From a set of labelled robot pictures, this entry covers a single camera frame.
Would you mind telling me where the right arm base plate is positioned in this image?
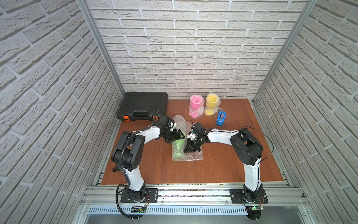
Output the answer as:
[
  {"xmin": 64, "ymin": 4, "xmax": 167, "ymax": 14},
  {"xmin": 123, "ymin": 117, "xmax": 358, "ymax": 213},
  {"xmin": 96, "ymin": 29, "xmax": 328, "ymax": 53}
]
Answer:
[{"xmin": 229, "ymin": 188, "xmax": 269, "ymax": 204}]

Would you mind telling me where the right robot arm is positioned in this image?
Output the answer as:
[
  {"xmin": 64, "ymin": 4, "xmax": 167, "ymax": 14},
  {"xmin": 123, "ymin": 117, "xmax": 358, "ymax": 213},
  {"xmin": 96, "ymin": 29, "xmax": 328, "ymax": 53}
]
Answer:
[{"xmin": 184, "ymin": 127, "xmax": 263, "ymax": 194}]

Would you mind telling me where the yellow plastic wine glass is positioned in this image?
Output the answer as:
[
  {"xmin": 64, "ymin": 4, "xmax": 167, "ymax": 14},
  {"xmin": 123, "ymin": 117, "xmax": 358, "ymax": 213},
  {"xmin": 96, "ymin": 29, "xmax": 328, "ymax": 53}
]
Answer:
[{"xmin": 205, "ymin": 94, "xmax": 220, "ymax": 116}]

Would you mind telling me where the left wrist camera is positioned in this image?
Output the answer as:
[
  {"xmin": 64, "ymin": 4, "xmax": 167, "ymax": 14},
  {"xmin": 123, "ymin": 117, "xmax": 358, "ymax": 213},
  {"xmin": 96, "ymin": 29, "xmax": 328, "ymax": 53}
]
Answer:
[{"xmin": 155, "ymin": 115, "xmax": 177, "ymax": 131}]

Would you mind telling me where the aluminium mounting rail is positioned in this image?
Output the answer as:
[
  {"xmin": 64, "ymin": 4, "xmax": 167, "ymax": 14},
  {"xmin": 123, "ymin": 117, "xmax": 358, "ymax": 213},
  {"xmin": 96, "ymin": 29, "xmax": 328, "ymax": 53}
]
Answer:
[{"xmin": 80, "ymin": 184, "xmax": 309, "ymax": 216}]

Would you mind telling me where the green plastic wine glass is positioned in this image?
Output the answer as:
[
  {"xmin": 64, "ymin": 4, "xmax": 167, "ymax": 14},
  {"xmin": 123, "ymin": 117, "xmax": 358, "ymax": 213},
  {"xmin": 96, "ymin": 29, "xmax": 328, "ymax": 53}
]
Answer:
[{"xmin": 172, "ymin": 140, "xmax": 186, "ymax": 161}]

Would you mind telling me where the blue tape dispenser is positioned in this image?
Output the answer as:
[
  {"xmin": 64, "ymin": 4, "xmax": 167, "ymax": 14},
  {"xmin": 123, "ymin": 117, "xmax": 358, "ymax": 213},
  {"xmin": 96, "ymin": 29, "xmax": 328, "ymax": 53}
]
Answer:
[{"xmin": 216, "ymin": 111, "xmax": 226, "ymax": 126}]

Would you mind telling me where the bubble wrap sheet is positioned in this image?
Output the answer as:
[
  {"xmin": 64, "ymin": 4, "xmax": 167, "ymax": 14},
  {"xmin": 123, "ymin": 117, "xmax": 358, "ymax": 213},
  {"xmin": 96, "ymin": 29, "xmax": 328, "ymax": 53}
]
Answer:
[
  {"xmin": 172, "ymin": 115, "xmax": 204, "ymax": 161},
  {"xmin": 205, "ymin": 93, "xmax": 222, "ymax": 117},
  {"xmin": 188, "ymin": 94, "xmax": 206, "ymax": 120}
]

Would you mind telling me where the black plastic tool case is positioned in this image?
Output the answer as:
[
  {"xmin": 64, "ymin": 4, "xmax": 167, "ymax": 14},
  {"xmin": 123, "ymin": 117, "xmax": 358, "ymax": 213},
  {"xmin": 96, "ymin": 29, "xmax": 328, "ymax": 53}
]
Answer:
[{"xmin": 117, "ymin": 91, "xmax": 168, "ymax": 121}]

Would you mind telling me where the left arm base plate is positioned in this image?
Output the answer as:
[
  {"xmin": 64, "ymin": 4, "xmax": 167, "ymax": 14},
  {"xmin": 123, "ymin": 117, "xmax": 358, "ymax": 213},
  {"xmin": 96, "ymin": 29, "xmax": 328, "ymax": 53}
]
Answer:
[{"xmin": 120, "ymin": 188, "xmax": 159, "ymax": 203}]

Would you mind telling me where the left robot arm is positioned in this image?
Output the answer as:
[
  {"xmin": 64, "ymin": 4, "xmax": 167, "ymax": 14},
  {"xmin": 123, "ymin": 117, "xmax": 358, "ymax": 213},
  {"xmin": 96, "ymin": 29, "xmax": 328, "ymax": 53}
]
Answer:
[{"xmin": 111, "ymin": 126, "xmax": 185, "ymax": 192}]

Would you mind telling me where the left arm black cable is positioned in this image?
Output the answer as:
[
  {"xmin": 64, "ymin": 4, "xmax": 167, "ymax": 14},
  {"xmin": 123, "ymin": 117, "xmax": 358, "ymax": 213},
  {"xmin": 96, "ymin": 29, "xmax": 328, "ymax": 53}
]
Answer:
[{"xmin": 115, "ymin": 109, "xmax": 163, "ymax": 219}]

